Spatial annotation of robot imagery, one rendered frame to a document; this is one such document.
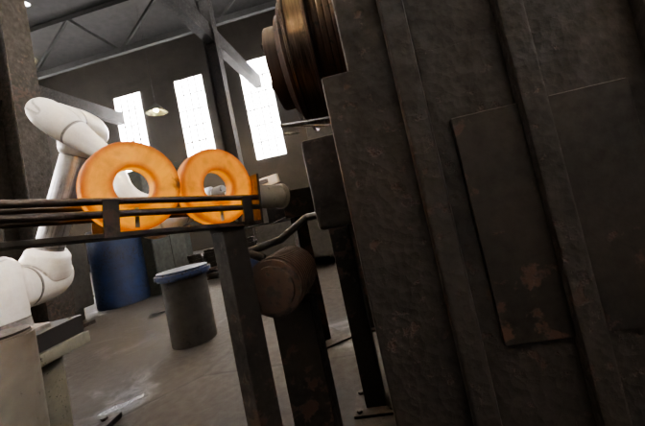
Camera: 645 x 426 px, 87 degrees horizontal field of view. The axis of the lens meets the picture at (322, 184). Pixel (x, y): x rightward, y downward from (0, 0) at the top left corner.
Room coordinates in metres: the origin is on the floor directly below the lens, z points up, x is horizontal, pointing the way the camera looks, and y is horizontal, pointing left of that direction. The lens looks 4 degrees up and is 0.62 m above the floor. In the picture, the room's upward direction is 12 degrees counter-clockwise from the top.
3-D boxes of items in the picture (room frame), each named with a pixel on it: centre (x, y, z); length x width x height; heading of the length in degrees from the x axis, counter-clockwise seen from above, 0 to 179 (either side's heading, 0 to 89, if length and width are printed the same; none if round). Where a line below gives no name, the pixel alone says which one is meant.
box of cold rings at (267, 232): (3.97, 0.25, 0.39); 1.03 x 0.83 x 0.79; 86
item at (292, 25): (1.15, -0.04, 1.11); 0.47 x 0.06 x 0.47; 172
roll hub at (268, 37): (1.16, 0.05, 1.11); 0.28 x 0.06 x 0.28; 172
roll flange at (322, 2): (1.14, -0.12, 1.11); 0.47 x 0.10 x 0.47; 172
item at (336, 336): (1.68, 0.16, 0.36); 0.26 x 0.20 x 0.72; 27
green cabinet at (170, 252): (4.40, 2.26, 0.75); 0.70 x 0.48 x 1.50; 172
